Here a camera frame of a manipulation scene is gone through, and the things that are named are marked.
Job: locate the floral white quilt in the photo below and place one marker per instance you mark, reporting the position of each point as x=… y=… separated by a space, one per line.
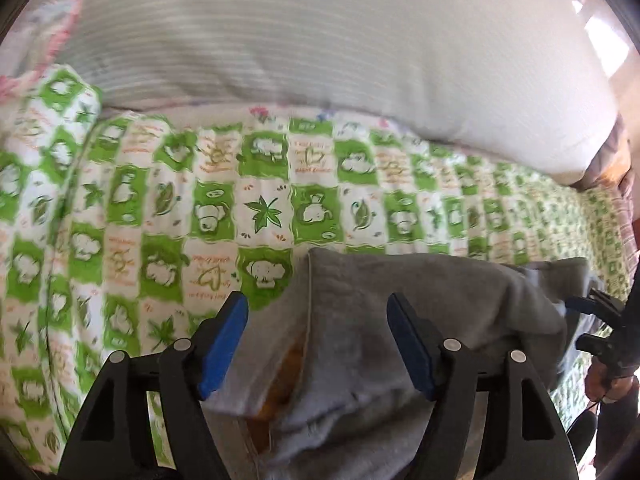
x=31 y=47

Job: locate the grey fleece pants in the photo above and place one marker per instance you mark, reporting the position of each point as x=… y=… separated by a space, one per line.
x=317 y=388

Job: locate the white striped pillow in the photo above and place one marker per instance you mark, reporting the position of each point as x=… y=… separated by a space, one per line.
x=517 y=78

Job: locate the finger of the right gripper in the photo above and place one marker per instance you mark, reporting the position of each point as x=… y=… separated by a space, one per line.
x=595 y=304
x=597 y=346

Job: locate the green frog patterned bedsheet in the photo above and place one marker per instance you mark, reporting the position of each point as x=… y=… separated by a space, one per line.
x=126 y=232

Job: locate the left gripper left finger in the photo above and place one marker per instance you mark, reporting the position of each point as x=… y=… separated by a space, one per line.
x=112 y=438

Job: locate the person's right hand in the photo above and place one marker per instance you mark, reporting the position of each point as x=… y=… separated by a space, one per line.
x=598 y=386

